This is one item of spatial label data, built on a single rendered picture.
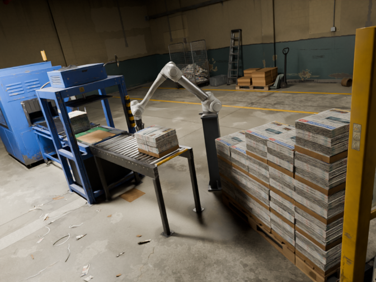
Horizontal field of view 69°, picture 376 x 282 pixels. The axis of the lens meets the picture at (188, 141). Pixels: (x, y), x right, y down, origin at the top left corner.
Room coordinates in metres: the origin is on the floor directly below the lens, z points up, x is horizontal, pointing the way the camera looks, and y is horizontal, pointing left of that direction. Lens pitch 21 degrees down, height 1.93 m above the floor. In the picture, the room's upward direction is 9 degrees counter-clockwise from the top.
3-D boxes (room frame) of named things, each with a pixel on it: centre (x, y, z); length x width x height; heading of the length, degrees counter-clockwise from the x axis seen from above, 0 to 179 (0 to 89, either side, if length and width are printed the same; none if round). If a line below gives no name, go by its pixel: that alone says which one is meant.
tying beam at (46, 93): (3.82, 1.31, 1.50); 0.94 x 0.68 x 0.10; 133
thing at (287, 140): (1.97, -0.85, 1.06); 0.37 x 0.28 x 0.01; 112
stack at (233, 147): (2.37, -0.69, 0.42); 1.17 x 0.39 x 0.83; 22
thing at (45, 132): (4.65, 2.07, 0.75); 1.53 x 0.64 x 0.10; 43
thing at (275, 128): (2.24, -0.73, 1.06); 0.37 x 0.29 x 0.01; 113
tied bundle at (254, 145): (2.25, -0.74, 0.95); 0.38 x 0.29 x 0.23; 113
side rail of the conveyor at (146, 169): (2.90, 0.81, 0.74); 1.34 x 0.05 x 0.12; 43
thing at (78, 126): (4.24, 1.70, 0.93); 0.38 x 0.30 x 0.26; 43
